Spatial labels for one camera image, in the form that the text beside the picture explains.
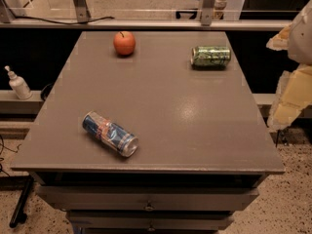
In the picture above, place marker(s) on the upper drawer with knob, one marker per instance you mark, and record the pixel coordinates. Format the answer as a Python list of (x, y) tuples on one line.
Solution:
[(147, 198)]

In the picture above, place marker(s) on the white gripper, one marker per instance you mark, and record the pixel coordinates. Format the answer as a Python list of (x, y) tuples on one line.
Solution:
[(302, 38)]

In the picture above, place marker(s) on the blue redbull can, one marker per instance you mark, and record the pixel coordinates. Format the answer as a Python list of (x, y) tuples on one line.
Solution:
[(110, 134)]

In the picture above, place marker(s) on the metal frame post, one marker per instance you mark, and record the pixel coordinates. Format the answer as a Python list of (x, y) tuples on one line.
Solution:
[(207, 12), (82, 12)]

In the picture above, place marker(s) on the drawer with knob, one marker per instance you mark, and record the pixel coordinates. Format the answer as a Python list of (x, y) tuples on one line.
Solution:
[(150, 221), (147, 198)]

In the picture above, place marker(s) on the black floor stand leg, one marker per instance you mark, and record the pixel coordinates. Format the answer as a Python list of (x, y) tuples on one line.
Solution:
[(19, 216)]

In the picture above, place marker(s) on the right metal frame post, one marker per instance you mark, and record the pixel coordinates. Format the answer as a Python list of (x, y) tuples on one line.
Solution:
[(207, 12)]

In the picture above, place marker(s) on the white pump bottle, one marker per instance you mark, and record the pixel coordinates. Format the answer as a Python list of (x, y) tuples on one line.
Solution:
[(18, 84)]

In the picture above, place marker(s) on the lower drawer with knob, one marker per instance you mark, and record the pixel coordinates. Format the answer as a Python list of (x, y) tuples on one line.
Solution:
[(150, 221)]

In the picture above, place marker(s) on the red apple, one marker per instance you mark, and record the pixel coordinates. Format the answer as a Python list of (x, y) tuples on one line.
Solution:
[(124, 43)]

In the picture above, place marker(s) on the green soda can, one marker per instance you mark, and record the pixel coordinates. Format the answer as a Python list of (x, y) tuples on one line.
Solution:
[(210, 56)]

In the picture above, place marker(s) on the left metal frame post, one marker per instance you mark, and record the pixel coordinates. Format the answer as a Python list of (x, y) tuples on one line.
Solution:
[(82, 12)]

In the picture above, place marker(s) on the grey drawer cabinet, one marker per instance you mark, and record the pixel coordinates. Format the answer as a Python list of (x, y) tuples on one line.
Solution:
[(195, 128)]

